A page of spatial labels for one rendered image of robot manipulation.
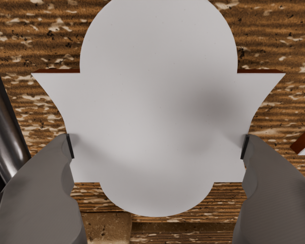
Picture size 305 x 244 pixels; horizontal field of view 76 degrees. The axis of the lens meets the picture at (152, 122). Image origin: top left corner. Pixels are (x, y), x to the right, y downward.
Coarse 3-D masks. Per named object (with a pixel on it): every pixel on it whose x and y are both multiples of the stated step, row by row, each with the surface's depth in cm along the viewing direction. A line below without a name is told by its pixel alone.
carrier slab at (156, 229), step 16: (144, 224) 19; (160, 224) 19; (176, 224) 19; (192, 224) 19; (208, 224) 19; (224, 224) 19; (144, 240) 19; (160, 240) 19; (176, 240) 19; (192, 240) 19; (208, 240) 19; (224, 240) 19
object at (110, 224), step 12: (84, 216) 17; (96, 216) 17; (108, 216) 16; (120, 216) 16; (96, 228) 16; (108, 228) 16; (120, 228) 16; (96, 240) 15; (108, 240) 15; (120, 240) 15
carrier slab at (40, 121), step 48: (0, 0) 9; (48, 0) 9; (96, 0) 9; (240, 0) 9; (288, 0) 9; (0, 48) 11; (48, 48) 11; (240, 48) 11; (288, 48) 11; (48, 96) 12; (288, 96) 12; (288, 144) 14; (96, 192) 16; (240, 192) 16
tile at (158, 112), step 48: (144, 0) 8; (192, 0) 8; (96, 48) 9; (144, 48) 9; (192, 48) 9; (96, 96) 11; (144, 96) 11; (192, 96) 11; (240, 96) 11; (96, 144) 12; (144, 144) 12; (192, 144) 12; (240, 144) 12; (144, 192) 14; (192, 192) 14
